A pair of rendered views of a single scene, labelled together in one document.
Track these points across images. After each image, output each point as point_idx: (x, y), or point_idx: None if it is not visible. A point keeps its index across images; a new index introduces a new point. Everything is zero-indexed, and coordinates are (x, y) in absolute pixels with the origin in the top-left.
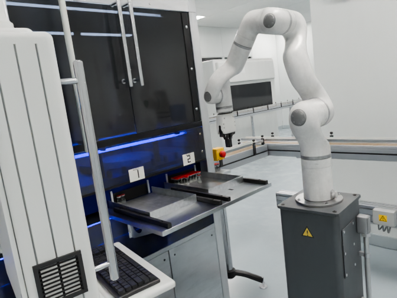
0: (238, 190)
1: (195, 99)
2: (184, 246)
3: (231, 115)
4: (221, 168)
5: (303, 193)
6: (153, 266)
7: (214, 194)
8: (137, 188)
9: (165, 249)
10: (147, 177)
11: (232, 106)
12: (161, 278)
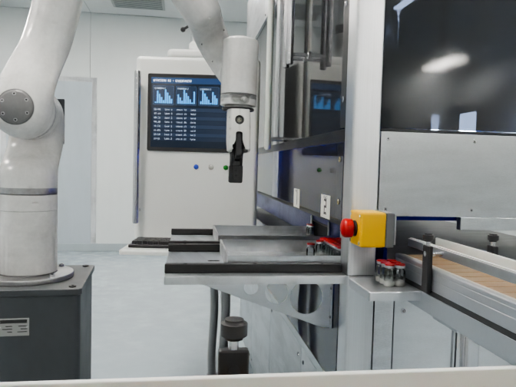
0: (196, 261)
1: (344, 76)
2: (309, 365)
3: (228, 114)
4: (429, 301)
5: (66, 274)
6: (155, 249)
7: (200, 243)
8: (325, 229)
9: (299, 339)
10: (301, 210)
11: (223, 95)
12: (132, 248)
